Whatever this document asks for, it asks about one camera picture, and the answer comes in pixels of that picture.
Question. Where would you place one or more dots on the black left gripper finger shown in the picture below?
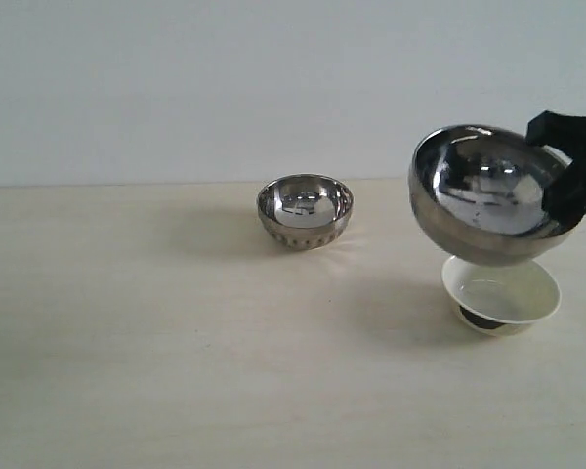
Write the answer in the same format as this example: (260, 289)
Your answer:
(563, 132)

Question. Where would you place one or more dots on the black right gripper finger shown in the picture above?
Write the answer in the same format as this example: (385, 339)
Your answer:
(565, 199)

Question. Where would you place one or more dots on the smooth steel bowl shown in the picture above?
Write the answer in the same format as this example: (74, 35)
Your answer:
(477, 192)

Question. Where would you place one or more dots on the white ceramic bowl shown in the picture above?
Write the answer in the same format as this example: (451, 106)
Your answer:
(499, 301)

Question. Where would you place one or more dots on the dimpled steel bowl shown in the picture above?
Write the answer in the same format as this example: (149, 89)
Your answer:
(305, 211)

